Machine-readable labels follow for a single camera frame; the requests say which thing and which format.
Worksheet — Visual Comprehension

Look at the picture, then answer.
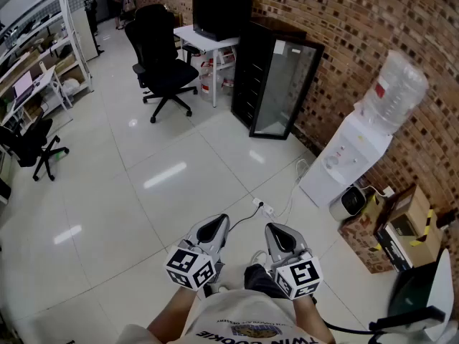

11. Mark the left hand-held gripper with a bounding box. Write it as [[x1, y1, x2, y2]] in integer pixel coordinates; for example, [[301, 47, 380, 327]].
[[164, 213, 231, 292]]

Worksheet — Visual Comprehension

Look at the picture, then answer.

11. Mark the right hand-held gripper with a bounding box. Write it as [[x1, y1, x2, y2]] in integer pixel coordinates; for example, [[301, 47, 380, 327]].
[[264, 222, 323, 301]]

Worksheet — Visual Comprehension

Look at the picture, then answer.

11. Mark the black glass-door fridge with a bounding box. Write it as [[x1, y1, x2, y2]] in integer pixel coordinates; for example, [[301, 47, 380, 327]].
[[231, 16, 326, 141]]

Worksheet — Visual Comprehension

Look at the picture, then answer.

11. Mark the person's right forearm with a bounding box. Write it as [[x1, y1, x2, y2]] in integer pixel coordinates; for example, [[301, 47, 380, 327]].
[[293, 297, 337, 344]]

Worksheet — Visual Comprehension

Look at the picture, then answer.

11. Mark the person's left forearm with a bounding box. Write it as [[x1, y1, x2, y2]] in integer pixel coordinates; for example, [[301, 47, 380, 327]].
[[145, 287, 199, 344]]

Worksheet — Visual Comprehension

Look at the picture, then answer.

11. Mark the black framed glass door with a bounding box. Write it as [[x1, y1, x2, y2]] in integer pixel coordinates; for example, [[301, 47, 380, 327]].
[[249, 36, 326, 141]]

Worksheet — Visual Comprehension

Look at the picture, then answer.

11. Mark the white power strip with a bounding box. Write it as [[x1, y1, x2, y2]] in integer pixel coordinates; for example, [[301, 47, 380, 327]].
[[252, 197, 277, 218]]

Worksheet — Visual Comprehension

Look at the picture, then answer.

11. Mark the person's right leg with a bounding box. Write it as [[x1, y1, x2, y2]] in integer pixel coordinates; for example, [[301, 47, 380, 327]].
[[243, 263, 288, 300]]

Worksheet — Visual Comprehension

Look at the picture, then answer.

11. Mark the small white heater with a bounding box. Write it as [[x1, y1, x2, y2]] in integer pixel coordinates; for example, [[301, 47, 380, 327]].
[[329, 186, 367, 222]]

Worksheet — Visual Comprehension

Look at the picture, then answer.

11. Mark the printed brown cardboard box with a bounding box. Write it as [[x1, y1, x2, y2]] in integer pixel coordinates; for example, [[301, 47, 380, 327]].
[[339, 195, 395, 274]]

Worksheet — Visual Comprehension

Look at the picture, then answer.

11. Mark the white water dispenser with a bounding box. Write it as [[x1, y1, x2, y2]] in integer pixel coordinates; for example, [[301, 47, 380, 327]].
[[299, 102, 394, 207]]

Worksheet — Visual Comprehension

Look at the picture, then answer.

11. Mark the black and blue box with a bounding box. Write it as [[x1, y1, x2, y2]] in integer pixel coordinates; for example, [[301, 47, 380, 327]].
[[374, 224, 414, 272]]

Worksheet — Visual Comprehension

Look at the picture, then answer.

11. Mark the brown box with striped tape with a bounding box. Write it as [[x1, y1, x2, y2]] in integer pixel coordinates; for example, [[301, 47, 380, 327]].
[[385, 183, 445, 269]]

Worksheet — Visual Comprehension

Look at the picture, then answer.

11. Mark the white-backed chair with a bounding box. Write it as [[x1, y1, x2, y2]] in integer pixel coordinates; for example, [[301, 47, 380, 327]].
[[369, 247, 455, 344]]

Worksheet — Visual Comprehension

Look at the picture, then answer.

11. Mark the large black office chair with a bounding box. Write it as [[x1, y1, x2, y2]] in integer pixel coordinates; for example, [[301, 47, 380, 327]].
[[124, 4, 200, 124]]

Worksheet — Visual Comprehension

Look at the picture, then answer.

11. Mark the white table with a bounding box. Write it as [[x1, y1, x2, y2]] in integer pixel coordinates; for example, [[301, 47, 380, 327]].
[[173, 24, 241, 109]]

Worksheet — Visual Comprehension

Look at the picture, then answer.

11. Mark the small black swivel chair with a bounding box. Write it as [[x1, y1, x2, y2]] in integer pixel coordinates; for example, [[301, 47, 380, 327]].
[[0, 111, 70, 182]]

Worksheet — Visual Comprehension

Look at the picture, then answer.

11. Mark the white plastic bag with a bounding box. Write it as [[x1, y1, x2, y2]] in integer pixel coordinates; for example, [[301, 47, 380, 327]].
[[60, 77, 82, 96]]

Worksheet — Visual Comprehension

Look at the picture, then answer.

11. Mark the black box appliance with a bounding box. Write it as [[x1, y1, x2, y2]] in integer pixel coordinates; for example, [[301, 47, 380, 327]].
[[191, 0, 253, 42]]

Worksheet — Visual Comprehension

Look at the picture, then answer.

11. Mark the white desk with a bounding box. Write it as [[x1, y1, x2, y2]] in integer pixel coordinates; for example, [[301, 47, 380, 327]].
[[0, 64, 73, 128]]

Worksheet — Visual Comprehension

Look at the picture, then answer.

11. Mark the open laptop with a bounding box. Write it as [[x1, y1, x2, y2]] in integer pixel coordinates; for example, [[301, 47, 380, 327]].
[[12, 71, 37, 110]]

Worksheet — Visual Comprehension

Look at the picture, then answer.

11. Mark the white shelving unit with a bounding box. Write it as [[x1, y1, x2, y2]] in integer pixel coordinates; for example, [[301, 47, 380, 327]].
[[0, 0, 95, 96]]

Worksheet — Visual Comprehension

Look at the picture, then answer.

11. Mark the black cable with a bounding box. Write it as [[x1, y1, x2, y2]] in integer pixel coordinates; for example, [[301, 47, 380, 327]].
[[227, 204, 261, 232]]

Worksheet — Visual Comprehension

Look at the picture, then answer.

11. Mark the white cable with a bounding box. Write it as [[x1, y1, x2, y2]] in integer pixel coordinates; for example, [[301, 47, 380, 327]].
[[275, 158, 310, 218]]

